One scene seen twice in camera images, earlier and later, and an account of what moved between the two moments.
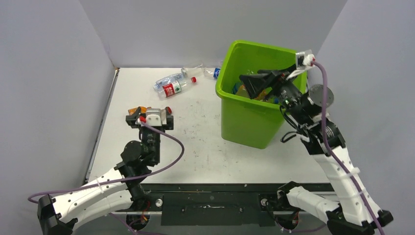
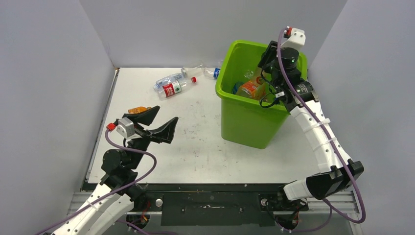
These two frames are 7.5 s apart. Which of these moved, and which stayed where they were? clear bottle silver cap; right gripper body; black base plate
Moved: right gripper body
Stayed: clear bottle silver cap; black base plate
